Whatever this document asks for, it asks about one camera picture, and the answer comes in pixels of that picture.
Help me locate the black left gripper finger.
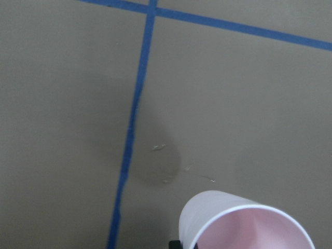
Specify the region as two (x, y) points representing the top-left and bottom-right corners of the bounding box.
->
(168, 240), (181, 249)

